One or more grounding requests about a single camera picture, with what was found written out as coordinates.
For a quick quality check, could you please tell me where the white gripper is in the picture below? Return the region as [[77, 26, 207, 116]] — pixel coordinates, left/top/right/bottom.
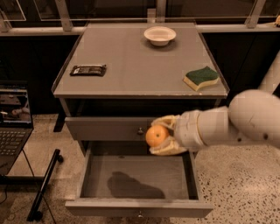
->
[[150, 110, 205, 156]]

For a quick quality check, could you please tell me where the orange fruit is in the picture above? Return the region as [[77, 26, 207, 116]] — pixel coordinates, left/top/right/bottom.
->
[[145, 125, 169, 147]]

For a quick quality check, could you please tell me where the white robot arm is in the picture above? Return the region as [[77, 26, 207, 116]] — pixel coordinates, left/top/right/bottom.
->
[[145, 52, 280, 156]]

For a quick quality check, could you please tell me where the grey open middle drawer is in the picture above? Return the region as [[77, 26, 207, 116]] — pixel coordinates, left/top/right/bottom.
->
[[66, 153, 214, 218]]

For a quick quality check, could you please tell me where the grey drawer cabinet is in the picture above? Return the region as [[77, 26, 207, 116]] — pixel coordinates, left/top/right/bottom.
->
[[52, 23, 228, 152]]

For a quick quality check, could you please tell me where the grey upper drawer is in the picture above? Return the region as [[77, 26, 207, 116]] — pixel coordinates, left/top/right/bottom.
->
[[65, 117, 154, 141]]

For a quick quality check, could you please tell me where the green yellow sponge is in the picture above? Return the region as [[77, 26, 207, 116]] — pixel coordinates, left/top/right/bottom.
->
[[183, 66, 220, 91]]

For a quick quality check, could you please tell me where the white bowl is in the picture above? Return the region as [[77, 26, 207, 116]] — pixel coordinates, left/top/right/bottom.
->
[[143, 26, 177, 46]]

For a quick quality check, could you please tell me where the black snack bar packet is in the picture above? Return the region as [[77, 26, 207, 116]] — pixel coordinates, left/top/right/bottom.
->
[[70, 64, 107, 77]]

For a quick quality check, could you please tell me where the metal window railing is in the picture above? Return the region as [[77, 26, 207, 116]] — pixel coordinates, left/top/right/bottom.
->
[[0, 0, 280, 36]]

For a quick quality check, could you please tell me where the black laptop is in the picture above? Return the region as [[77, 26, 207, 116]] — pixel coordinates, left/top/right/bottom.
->
[[0, 80, 33, 176]]

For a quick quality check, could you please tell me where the black stand leg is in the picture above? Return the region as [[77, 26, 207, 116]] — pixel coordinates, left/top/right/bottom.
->
[[27, 149, 63, 221]]

